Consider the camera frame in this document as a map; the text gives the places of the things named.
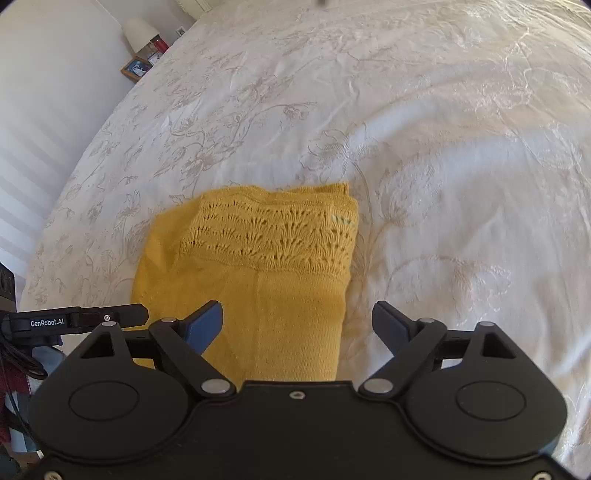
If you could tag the red bottle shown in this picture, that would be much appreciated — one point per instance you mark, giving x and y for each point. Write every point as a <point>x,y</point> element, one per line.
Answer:
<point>161,45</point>

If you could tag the small silver clock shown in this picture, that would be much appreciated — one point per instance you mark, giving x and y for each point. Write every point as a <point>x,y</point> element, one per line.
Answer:
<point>154,56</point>

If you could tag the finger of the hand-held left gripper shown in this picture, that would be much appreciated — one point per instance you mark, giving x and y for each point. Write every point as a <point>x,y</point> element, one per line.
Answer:
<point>121,314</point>

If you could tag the cream floral bedspread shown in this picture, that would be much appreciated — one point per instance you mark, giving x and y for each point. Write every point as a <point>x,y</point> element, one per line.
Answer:
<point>415,161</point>

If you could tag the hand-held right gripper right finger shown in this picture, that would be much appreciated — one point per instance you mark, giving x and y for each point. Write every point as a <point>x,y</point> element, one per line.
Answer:
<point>392,324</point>

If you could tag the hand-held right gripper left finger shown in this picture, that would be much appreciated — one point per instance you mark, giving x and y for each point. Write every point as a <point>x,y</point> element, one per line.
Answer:
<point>207,324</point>

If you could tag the yellow knit sweater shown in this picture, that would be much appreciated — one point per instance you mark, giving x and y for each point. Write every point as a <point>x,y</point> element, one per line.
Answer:
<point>277,300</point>

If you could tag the wooden picture frame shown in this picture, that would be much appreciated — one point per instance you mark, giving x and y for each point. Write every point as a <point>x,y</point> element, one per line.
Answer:
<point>135,69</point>

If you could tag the white table lamp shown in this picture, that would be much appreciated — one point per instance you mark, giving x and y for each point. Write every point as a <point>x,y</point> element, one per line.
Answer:
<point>138,32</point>

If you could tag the dark red cloth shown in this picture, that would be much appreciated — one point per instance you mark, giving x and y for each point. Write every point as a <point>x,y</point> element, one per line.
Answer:
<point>14,392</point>

